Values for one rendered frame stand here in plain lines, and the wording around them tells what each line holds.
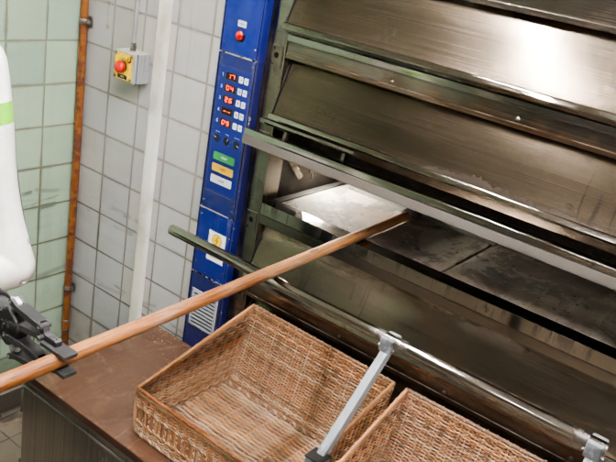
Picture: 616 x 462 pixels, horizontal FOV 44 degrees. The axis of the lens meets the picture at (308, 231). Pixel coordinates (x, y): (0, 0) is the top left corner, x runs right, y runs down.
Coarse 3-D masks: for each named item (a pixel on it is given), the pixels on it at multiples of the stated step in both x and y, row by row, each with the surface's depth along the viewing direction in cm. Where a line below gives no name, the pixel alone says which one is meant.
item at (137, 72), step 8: (120, 48) 252; (128, 48) 255; (120, 56) 250; (128, 56) 247; (136, 56) 246; (144, 56) 249; (128, 64) 248; (136, 64) 248; (144, 64) 250; (120, 72) 251; (128, 72) 249; (136, 72) 249; (144, 72) 252; (120, 80) 253; (128, 80) 249; (136, 80) 250; (144, 80) 253
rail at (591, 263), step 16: (272, 144) 210; (288, 144) 207; (320, 160) 201; (368, 176) 193; (400, 192) 188; (416, 192) 186; (448, 208) 181; (480, 224) 177; (496, 224) 175; (528, 240) 171; (544, 240) 170; (560, 256) 167; (576, 256) 165; (608, 272) 162
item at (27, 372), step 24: (408, 216) 239; (336, 240) 209; (288, 264) 190; (216, 288) 170; (240, 288) 175; (168, 312) 157; (96, 336) 144; (120, 336) 147; (48, 360) 134; (72, 360) 138; (0, 384) 127
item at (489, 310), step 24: (288, 216) 230; (312, 216) 231; (360, 240) 220; (384, 264) 213; (408, 264) 210; (432, 288) 205; (456, 288) 201; (480, 312) 198; (504, 312) 194; (528, 312) 195; (552, 336) 188; (576, 336) 186; (600, 360) 181
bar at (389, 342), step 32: (224, 256) 197; (288, 288) 186; (352, 320) 177; (384, 352) 172; (416, 352) 168; (480, 384) 160; (352, 416) 168; (544, 416) 153; (320, 448) 164; (608, 448) 148
